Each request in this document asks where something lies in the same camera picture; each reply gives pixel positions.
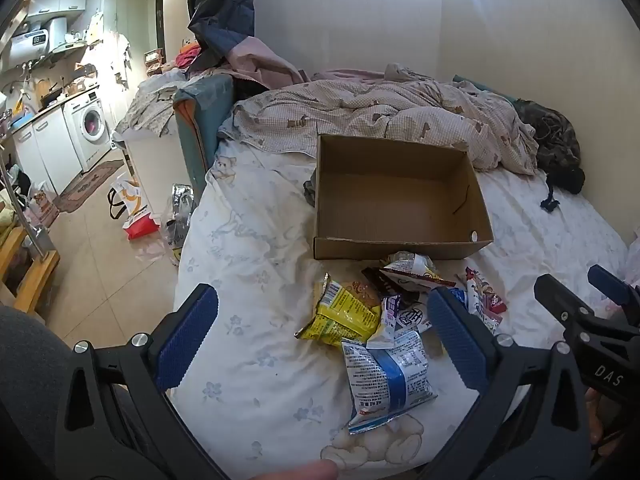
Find teal pillow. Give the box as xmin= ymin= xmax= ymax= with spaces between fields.
xmin=452 ymin=76 xmax=516 ymax=106

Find blue and white snack packet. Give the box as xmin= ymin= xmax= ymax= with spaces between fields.
xmin=341 ymin=329 xmax=438 ymax=436

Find black cord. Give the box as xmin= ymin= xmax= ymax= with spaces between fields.
xmin=540 ymin=180 xmax=562 ymax=213

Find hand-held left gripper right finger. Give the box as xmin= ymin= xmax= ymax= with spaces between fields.
xmin=415 ymin=286 xmax=608 ymax=480

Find checked cloth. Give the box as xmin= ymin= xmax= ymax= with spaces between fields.
xmin=116 ymin=72 xmax=188 ymax=137

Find white washing machine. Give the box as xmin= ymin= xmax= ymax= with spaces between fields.
xmin=62 ymin=87 xmax=112 ymax=173

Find purple and white snack packet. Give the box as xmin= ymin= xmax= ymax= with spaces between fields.
xmin=366 ymin=294 xmax=433 ymax=351

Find silver plastic bag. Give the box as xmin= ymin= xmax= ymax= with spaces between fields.
xmin=165 ymin=183 xmax=198 ymax=266

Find white orange red snack packet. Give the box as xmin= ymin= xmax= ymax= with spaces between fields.
xmin=378 ymin=251 xmax=457 ymax=291

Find large yellow snack packet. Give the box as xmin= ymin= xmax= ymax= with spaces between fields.
xmin=294 ymin=272 xmax=385 ymax=348

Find white bedside cabinet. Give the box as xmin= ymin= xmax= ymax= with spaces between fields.
xmin=122 ymin=130 xmax=193 ymax=221

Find white kitchen cabinets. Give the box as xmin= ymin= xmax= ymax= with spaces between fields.
xmin=12 ymin=107 xmax=83 ymax=196

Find metal drying rack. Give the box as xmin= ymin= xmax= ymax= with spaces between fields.
xmin=0 ymin=145 xmax=56 ymax=261

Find brown cardboard box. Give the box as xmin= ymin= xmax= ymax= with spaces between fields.
xmin=313 ymin=133 xmax=495 ymax=261

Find red and white shopping bag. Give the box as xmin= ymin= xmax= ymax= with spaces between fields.
xmin=108 ymin=172 xmax=161 ymax=241

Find camouflage garment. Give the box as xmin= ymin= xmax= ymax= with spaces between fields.
xmin=512 ymin=100 xmax=586 ymax=196

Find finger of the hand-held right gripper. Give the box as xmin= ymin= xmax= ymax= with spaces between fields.
xmin=534 ymin=274 xmax=596 ymax=331
xmin=588 ymin=265 xmax=640 ymax=306

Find pink cloth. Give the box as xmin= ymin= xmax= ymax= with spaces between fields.
xmin=192 ymin=35 xmax=306 ymax=91

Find white water heater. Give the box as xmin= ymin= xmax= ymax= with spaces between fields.
xmin=9 ymin=16 xmax=68 ymax=63

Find wooden rack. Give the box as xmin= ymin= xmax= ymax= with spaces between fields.
xmin=0 ymin=225 xmax=61 ymax=316

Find dark blue jacket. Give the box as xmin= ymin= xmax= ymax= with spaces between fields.
xmin=187 ymin=0 xmax=256 ymax=58

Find person's left hand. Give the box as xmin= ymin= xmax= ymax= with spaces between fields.
xmin=245 ymin=460 xmax=341 ymax=480

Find red garment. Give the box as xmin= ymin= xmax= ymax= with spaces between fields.
xmin=175 ymin=42 xmax=202 ymax=70

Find teal cushion with orange edge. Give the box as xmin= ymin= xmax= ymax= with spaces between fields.
xmin=173 ymin=74 xmax=236 ymax=188

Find person's right hand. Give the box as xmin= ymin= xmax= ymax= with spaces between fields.
xmin=585 ymin=391 xmax=609 ymax=447

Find beige checked duvet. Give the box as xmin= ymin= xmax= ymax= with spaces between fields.
xmin=218 ymin=63 xmax=541 ymax=177

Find dark cloth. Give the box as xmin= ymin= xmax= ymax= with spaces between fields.
xmin=302 ymin=167 xmax=319 ymax=207

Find patterned floor mat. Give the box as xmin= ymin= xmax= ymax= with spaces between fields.
xmin=52 ymin=160 xmax=125 ymax=213

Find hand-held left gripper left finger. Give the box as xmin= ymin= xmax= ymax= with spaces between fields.
xmin=52 ymin=283 xmax=226 ymax=480

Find red white bear snack packet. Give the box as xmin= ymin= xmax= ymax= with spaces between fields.
xmin=465 ymin=266 xmax=507 ymax=333

